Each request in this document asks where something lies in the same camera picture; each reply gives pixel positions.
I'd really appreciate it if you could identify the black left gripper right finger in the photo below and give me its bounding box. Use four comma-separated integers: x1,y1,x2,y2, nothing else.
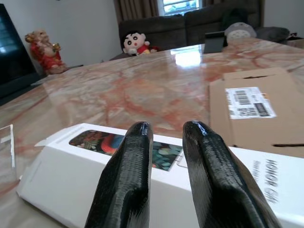
182,121,283,228

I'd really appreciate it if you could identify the brown curtain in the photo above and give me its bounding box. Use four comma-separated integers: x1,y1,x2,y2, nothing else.
113,0,159,24

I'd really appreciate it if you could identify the white phone box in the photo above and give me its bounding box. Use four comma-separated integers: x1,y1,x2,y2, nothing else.
16,123,304,228

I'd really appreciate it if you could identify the red gold deity figurine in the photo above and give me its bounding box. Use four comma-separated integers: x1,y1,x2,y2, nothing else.
25,29,66,76

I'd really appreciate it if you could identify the grey cushion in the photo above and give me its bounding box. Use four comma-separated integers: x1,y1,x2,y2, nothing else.
255,26,291,44

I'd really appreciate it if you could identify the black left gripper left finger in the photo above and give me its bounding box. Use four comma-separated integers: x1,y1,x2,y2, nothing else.
85,121,154,228

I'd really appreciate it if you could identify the clear plastic packaging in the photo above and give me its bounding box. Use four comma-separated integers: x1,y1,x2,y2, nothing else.
0,123,16,168

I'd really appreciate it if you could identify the brown cardboard box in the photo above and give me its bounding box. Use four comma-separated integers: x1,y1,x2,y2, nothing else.
286,35,304,48

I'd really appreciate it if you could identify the black television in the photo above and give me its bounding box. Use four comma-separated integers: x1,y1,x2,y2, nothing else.
0,3,41,100

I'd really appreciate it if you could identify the cartoon boy plush doll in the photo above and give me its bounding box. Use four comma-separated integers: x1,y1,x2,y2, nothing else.
121,30,159,57

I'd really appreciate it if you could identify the flat cardboard box with label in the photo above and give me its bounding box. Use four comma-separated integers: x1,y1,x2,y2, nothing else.
209,67,304,149

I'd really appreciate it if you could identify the window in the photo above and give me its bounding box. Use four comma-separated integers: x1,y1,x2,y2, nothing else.
162,0,203,16

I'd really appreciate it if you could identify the black flat box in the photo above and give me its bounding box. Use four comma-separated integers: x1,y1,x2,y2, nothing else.
203,31,228,54

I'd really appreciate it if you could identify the dark brown sofa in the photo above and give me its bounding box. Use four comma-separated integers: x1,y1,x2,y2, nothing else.
118,0,264,52

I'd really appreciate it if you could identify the grey round plush toy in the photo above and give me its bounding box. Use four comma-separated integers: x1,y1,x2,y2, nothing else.
224,22,257,41

